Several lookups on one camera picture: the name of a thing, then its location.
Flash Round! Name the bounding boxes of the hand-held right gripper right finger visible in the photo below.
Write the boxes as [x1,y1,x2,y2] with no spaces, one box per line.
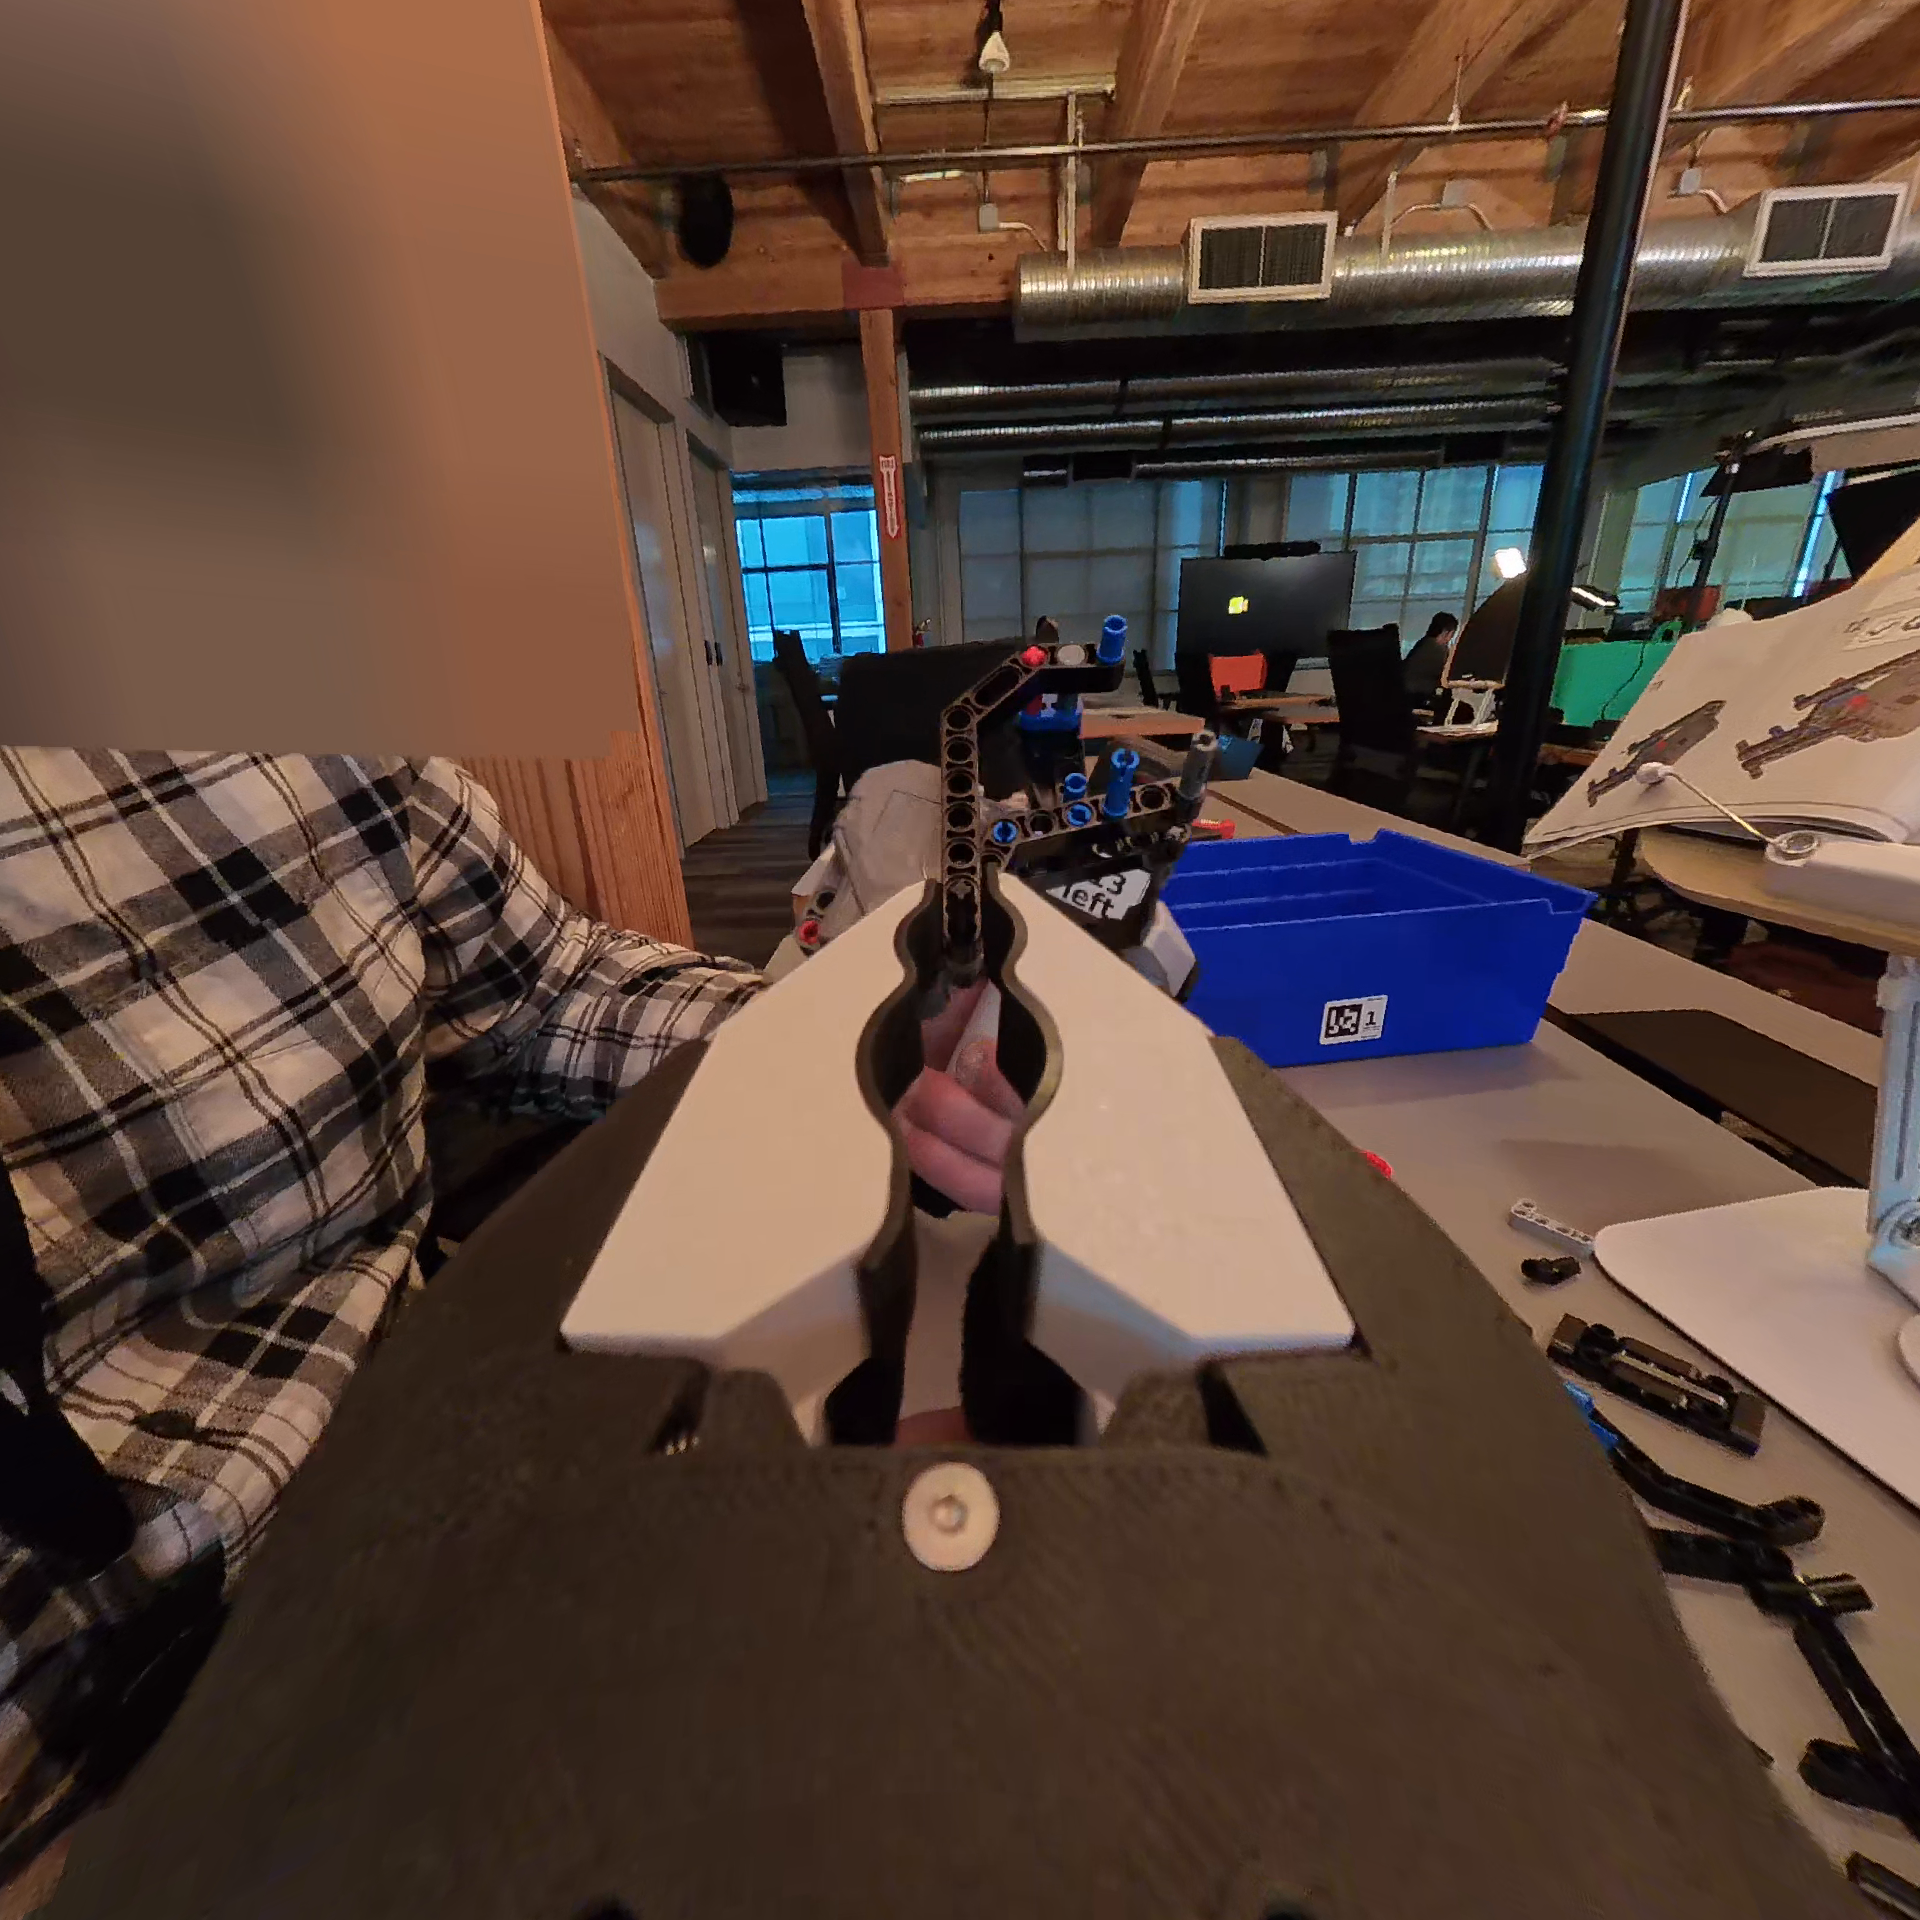
[1009,877,1361,1432]

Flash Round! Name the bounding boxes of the person's left hand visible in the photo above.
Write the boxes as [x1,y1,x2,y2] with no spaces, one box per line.
[896,982,1040,1216]

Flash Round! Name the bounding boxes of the instruction booklet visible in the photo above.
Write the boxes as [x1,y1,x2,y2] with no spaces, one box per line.
[1525,517,1920,859]

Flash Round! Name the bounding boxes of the blue plastic bin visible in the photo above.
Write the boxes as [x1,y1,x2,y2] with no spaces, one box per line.
[1161,830,1597,1069]

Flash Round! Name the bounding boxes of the black curved toy beam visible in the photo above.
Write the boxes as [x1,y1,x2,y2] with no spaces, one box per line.
[1595,1409,1827,1550]

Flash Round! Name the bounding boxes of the white base sheet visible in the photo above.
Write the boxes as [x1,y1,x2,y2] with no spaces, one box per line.
[1593,1184,1920,1513]

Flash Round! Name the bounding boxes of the green screen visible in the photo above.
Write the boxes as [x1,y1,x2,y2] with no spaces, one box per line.
[1552,635,1714,725]

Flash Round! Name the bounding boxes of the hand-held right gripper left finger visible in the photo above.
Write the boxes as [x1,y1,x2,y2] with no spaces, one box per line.
[560,885,921,1445]

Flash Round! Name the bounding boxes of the person's plaid shirt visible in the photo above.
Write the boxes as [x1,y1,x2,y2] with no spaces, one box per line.
[0,747,634,1877]

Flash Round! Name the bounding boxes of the black toy frame part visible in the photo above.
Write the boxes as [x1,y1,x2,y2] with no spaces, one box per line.
[1546,1314,1769,1455]

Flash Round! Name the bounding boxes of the booklet stand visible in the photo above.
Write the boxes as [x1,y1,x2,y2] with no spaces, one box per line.
[1635,822,1920,1389]

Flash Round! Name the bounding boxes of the black office chair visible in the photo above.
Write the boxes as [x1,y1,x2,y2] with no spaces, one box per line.
[1325,623,1421,816]
[830,643,1040,799]

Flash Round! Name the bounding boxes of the silver air duct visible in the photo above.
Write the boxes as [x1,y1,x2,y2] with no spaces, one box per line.
[1016,191,1920,345]

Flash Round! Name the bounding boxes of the white air vent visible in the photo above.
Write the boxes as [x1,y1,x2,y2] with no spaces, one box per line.
[1744,183,1910,278]
[1186,209,1340,304]

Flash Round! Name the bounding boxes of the person's left forearm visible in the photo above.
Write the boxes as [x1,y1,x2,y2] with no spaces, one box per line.
[450,899,771,1121]

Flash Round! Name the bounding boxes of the long black toy beam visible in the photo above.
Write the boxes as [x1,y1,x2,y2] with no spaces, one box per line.
[1790,1602,1920,1819]

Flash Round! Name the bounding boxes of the black toy brick frame assembly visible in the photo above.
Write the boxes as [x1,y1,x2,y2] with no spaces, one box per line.
[934,611,1212,994]

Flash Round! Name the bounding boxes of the black box speaker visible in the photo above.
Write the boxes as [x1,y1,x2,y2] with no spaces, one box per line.
[701,330,788,430]

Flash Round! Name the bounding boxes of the black pole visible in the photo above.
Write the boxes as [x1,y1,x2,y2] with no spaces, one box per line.
[1498,0,1685,845]

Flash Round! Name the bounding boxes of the black wall screen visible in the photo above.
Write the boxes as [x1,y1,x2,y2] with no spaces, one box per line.
[1174,550,1357,665]

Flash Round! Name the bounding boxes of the wooden post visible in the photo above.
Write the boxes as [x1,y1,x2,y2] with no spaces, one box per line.
[857,306,917,655]

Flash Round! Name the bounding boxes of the grey desk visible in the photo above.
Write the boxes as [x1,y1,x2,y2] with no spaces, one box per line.
[1185,773,1920,1920]

